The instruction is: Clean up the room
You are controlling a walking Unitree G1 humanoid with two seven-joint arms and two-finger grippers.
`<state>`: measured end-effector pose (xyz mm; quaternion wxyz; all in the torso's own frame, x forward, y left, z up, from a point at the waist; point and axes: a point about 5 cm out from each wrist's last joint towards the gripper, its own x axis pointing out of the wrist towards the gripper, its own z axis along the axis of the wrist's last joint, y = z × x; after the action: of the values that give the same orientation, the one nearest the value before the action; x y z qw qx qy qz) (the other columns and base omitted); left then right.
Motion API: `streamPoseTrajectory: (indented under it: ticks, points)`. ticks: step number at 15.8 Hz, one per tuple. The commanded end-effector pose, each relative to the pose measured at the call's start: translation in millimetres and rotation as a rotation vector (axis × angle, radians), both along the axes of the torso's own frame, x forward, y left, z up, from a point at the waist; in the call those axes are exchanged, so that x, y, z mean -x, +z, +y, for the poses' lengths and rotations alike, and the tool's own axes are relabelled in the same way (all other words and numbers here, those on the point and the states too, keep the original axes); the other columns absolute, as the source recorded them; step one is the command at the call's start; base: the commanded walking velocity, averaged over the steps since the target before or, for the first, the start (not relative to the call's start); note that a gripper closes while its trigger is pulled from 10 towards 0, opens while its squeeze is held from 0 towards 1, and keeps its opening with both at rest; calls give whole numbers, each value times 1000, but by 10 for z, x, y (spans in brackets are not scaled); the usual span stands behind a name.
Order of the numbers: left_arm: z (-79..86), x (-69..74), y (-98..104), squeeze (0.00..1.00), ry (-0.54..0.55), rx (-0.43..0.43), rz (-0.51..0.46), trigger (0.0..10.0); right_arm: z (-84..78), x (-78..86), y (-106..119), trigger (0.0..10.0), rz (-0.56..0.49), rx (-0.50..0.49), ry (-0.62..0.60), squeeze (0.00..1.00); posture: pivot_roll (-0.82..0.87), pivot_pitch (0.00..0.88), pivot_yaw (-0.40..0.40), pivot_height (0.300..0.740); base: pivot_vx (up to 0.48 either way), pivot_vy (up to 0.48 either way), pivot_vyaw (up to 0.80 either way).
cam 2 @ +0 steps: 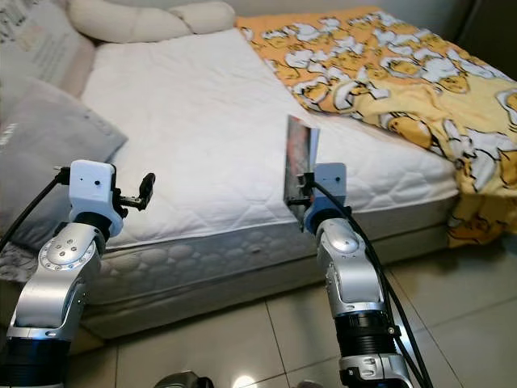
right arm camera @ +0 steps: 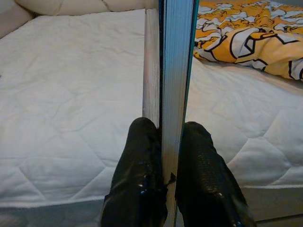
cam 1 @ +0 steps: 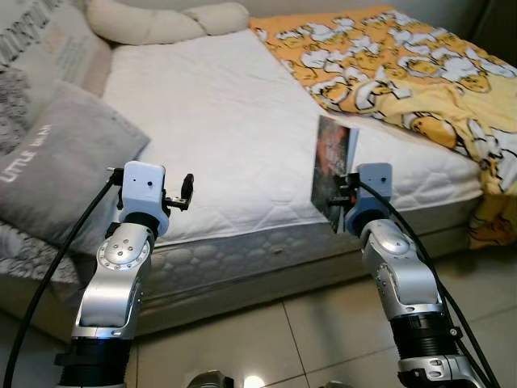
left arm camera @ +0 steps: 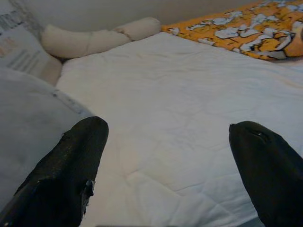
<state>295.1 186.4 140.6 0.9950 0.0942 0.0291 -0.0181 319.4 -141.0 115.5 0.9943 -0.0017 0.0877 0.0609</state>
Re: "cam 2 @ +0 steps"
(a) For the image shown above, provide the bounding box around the dark red cover book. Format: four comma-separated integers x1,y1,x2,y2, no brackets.
284,115,321,223

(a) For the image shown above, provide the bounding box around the grey square pillow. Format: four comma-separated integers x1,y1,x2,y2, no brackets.
0,78,128,251

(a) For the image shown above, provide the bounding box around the white quilted mattress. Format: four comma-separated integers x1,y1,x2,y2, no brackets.
81,28,461,304

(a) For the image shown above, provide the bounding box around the beige bed base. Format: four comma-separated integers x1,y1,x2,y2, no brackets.
85,218,465,340

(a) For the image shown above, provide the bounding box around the long beige bolster pillow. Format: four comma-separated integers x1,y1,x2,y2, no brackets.
66,0,195,44

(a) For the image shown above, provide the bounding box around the large ornament printed pillow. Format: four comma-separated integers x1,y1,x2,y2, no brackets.
0,0,96,122

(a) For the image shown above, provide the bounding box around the short beige bolster pillow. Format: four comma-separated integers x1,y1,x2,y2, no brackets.
170,0,237,35

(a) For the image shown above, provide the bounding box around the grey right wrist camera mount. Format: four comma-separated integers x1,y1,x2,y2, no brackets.
303,162,348,234

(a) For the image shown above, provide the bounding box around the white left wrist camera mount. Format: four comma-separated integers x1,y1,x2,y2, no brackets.
66,159,116,237

